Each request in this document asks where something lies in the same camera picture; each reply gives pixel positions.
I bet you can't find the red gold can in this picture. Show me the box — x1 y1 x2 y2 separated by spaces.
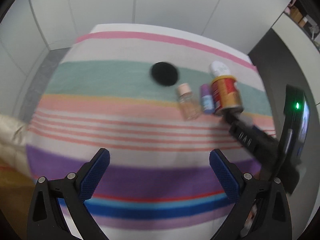
211 75 244 116

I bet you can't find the small clear glass bottle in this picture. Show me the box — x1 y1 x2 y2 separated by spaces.
176 83 201 120

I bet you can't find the brown cardboard box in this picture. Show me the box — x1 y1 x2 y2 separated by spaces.
1 165 35 206

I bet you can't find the cream padded chair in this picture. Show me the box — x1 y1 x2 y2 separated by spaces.
0 114 31 178

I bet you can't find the white round jar lid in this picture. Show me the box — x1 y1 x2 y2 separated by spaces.
209 61 231 78

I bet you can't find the small purple bottle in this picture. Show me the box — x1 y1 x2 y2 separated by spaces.
200 84 215 114

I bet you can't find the black round puff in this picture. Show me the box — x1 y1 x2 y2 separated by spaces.
150 62 179 87

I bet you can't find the striped colourful cloth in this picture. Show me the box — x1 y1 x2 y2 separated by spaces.
27 31 276 231

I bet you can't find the brown box on shelf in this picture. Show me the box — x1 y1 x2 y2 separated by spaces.
290 6 304 24

